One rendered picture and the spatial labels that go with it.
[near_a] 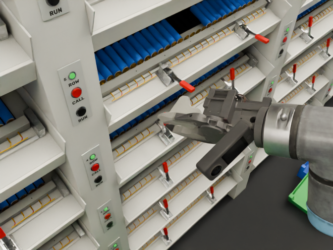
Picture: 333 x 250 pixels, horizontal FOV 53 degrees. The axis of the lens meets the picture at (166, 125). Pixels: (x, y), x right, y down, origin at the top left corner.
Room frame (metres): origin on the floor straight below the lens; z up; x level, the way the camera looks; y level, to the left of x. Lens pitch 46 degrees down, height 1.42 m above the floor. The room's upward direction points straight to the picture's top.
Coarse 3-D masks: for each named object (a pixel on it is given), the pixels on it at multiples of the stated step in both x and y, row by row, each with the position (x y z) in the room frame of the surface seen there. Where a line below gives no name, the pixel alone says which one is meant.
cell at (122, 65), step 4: (108, 48) 0.62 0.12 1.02; (108, 52) 0.61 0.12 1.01; (112, 52) 0.61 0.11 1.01; (112, 56) 0.60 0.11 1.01; (116, 56) 0.60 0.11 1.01; (112, 60) 0.60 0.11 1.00; (116, 60) 0.59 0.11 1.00; (120, 60) 0.59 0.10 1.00; (116, 64) 0.59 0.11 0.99; (120, 64) 0.58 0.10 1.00; (124, 64) 0.58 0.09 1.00; (120, 68) 0.58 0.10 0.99; (124, 68) 0.58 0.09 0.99
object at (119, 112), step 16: (256, 0) 0.91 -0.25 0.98; (272, 0) 0.89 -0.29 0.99; (256, 16) 0.86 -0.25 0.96; (272, 16) 0.87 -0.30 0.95; (192, 32) 0.74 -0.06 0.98; (256, 32) 0.80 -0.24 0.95; (208, 48) 0.71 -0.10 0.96; (224, 48) 0.72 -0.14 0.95; (240, 48) 0.76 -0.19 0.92; (176, 64) 0.64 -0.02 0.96; (192, 64) 0.65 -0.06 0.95; (208, 64) 0.66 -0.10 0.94; (160, 80) 0.58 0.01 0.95; (192, 80) 0.64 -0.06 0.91; (128, 96) 0.53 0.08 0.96; (144, 96) 0.54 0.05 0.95; (160, 96) 0.55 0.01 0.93; (112, 112) 0.49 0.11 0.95; (128, 112) 0.49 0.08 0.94; (112, 128) 0.47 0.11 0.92
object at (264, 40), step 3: (246, 27) 0.76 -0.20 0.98; (246, 30) 0.77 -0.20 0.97; (249, 33) 0.75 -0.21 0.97; (252, 33) 0.75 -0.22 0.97; (255, 36) 0.74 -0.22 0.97; (258, 36) 0.74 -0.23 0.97; (261, 36) 0.74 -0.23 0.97; (258, 39) 0.73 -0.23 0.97; (261, 39) 0.73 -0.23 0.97; (264, 39) 0.72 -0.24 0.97; (267, 39) 0.72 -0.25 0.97; (264, 42) 0.72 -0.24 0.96; (267, 42) 0.72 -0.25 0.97
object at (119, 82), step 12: (264, 0) 0.89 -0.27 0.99; (240, 12) 0.82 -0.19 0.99; (252, 12) 0.85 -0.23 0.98; (216, 24) 0.76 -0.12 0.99; (228, 24) 0.77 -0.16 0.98; (192, 36) 0.70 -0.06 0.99; (204, 36) 0.71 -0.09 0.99; (180, 48) 0.66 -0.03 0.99; (204, 48) 0.69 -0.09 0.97; (156, 60) 0.61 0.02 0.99; (168, 60) 0.63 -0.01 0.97; (132, 72) 0.57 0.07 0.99; (144, 72) 0.58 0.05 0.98; (108, 84) 0.53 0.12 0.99; (120, 84) 0.53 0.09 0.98; (120, 96) 0.52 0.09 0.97
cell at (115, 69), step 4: (100, 52) 0.60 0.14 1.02; (104, 52) 0.60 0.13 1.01; (100, 56) 0.60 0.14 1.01; (104, 56) 0.59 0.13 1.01; (108, 56) 0.60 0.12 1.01; (104, 60) 0.59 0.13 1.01; (108, 60) 0.59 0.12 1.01; (108, 64) 0.58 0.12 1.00; (112, 64) 0.58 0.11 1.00; (108, 68) 0.58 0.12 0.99; (112, 68) 0.57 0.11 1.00; (116, 68) 0.57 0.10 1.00; (112, 72) 0.56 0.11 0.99; (116, 72) 0.57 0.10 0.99
